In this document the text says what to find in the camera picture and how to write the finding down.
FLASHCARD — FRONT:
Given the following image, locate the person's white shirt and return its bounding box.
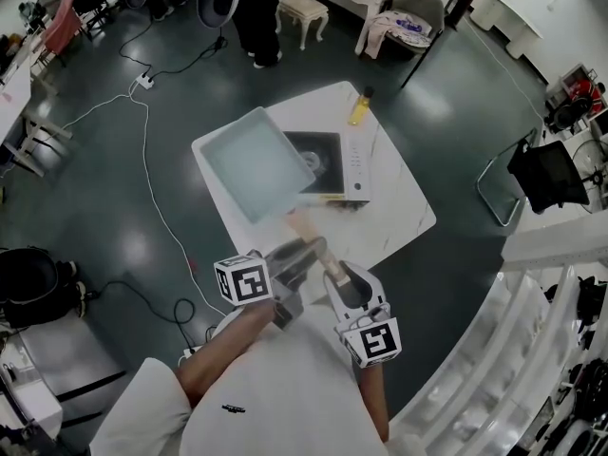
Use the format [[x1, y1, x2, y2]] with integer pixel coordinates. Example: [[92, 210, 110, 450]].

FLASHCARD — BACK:
[[89, 320, 428, 456]]

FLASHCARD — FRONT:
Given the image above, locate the white cabinet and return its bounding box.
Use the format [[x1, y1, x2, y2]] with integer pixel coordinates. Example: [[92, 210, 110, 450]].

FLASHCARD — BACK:
[[469, 0, 545, 59]]

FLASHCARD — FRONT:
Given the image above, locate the white railing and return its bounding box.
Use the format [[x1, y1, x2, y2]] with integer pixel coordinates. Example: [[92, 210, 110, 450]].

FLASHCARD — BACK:
[[389, 216, 608, 456]]

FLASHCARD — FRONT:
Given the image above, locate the person's right forearm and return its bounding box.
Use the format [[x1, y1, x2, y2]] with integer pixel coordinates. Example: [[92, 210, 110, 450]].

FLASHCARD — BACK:
[[355, 363, 391, 444]]

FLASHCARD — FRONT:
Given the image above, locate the white work table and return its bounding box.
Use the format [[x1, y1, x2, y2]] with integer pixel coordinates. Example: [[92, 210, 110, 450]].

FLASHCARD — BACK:
[[0, 54, 72, 178]]

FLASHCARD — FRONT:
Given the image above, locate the pink draped chair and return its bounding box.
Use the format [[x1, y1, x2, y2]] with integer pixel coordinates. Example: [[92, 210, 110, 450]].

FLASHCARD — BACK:
[[40, 0, 91, 68]]

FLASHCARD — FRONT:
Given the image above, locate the looped black cable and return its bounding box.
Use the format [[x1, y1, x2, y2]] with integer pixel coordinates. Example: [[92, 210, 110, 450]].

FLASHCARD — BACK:
[[94, 280, 219, 351]]

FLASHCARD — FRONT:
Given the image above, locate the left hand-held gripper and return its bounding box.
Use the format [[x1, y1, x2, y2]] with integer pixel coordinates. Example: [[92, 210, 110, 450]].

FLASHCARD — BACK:
[[213, 236, 329, 330]]

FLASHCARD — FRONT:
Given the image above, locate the yellow oil bottle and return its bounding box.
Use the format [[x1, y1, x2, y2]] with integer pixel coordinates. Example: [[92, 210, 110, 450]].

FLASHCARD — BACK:
[[348, 85, 376, 127]]

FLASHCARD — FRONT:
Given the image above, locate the grey chair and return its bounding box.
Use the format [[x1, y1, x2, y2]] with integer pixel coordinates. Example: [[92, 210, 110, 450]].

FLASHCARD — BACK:
[[363, 0, 447, 89]]

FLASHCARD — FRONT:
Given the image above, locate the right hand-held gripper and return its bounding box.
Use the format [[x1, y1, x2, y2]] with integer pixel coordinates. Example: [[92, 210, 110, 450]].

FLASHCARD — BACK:
[[323, 262, 403, 369]]

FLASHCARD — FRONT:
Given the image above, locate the person's left forearm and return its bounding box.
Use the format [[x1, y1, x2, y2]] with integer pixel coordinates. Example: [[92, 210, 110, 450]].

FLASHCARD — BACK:
[[174, 299, 281, 408]]

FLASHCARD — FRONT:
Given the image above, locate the rectangular grey frying pan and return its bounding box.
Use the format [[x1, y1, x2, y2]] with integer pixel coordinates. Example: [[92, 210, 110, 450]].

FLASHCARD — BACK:
[[198, 105, 352, 287]]

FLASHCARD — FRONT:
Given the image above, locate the white induction cooktop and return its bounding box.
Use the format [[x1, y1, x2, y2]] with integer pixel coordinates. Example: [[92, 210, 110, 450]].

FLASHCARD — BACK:
[[282, 128, 372, 211]]

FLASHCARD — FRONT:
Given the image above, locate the pale clothes pile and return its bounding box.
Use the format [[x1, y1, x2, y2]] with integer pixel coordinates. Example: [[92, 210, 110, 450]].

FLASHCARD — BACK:
[[364, 10, 433, 60]]

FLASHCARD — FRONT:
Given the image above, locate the long white cable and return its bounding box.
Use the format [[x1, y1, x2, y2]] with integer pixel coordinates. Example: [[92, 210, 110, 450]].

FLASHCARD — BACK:
[[61, 85, 229, 317]]

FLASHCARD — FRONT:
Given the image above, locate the metal frame chair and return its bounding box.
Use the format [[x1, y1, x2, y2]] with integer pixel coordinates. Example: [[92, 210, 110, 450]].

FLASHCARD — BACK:
[[476, 128, 538, 227]]

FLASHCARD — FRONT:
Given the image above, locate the white stool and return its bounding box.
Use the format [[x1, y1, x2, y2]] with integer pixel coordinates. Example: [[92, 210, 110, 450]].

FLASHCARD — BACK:
[[275, 0, 330, 51]]

